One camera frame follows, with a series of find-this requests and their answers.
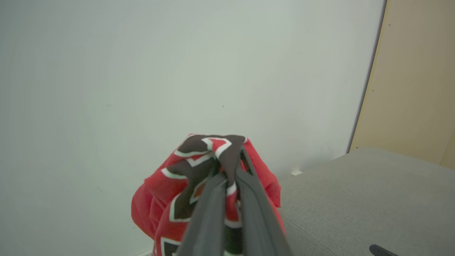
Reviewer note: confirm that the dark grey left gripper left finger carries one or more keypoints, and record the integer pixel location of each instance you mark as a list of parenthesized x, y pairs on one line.
[(208, 220)]

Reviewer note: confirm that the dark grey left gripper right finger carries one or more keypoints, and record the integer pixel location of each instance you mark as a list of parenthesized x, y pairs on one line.
[(259, 227)]

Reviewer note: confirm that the red jersey with black numbers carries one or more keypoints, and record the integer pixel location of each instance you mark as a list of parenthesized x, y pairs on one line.
[(153, 202)]

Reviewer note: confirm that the beige wooden panel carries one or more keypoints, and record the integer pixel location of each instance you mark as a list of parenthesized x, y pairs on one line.
[(412, 78)]

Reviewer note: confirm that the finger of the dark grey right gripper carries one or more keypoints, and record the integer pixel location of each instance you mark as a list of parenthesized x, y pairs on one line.
[(382, 251)]

